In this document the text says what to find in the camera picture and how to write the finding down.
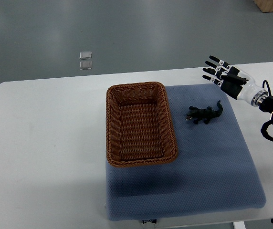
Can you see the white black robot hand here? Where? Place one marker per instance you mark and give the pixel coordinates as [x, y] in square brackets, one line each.
[234, 82]

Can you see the dark toy crocodile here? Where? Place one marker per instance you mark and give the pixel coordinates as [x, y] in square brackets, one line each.
[202, 114]

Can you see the brown wicker basket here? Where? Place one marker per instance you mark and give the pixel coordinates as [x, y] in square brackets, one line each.
[139, 127]

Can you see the wooden box corner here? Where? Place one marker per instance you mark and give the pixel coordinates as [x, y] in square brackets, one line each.
[264, 5]

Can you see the blue foam cushion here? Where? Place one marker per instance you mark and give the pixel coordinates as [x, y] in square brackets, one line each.
[214, 170]

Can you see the upper floor outlet plate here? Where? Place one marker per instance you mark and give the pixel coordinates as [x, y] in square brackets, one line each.
[85, 55]

